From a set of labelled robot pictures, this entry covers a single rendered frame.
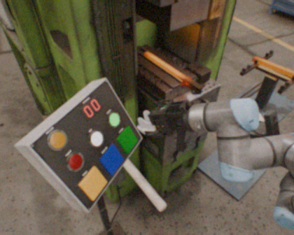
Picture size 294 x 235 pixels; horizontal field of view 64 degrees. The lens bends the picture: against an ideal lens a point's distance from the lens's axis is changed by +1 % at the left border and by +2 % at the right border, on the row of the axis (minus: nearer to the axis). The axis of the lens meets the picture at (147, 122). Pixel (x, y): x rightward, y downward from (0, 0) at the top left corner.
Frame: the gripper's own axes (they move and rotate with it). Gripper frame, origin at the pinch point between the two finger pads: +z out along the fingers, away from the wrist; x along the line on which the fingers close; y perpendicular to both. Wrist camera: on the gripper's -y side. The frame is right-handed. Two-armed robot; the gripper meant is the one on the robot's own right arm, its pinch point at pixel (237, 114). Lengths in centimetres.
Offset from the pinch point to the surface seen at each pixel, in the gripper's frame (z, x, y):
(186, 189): 21, 7, 100
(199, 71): 33.5, 13.0, 2.0
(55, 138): 15, -66, -17
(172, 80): 34.9, -4.6, 1.1
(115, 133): 16, -48, -5
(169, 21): 31.2, -12.6, -30.5
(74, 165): 10, -65, -9
